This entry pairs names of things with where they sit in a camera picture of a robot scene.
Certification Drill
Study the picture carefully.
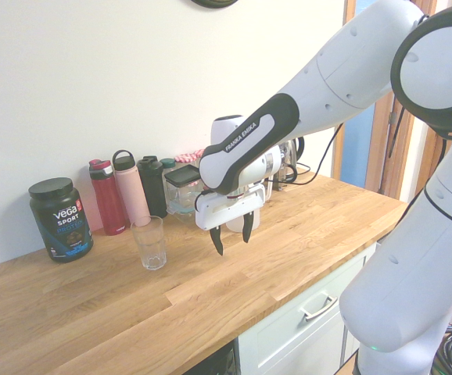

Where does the jar with red checkered lid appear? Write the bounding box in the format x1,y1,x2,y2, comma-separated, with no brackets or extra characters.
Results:
174,148,206,166

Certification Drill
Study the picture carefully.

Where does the pink water bottle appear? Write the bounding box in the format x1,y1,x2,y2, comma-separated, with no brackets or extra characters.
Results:
112,149,152,227

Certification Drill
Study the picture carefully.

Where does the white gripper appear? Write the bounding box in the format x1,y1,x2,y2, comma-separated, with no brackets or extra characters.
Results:
195,183,267,257

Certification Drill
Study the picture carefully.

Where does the silver drawer handle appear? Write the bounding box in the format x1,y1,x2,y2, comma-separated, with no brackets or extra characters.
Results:
299,295,339,323

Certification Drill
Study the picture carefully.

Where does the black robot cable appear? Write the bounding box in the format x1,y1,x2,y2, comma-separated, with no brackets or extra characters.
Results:
269,122,345,187

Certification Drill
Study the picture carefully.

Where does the black shaker bottle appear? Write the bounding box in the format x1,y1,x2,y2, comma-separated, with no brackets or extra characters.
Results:
136,155,169,220

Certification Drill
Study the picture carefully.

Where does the clear glass tumbler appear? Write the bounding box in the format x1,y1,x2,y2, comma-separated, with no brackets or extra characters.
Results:
131,215,168,272

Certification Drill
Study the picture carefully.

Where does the jar with green lid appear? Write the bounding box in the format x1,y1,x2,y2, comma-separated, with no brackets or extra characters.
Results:
159,157,178,176

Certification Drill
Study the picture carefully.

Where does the wooden door frame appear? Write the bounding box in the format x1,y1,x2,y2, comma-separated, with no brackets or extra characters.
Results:
330,0,452,203

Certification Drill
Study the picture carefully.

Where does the black round wall clock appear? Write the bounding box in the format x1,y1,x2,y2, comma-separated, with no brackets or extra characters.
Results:
189,0,239,9

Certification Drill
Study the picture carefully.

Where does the glass container with black lid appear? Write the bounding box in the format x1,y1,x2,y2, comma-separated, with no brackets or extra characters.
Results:
163,163,204,208

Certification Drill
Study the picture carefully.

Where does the glass container with teal lid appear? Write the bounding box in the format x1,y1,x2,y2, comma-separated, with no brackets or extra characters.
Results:
166,194,198,224

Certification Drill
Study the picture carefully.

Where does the white cabinet drawer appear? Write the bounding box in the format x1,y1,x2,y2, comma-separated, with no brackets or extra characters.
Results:
236,241,380,375

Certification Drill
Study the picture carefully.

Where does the black Vega protein tub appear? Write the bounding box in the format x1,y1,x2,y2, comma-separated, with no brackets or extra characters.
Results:
28,177,95,263

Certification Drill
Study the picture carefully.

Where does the red water bottle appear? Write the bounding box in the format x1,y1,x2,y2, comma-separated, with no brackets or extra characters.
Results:
88,158,128,237

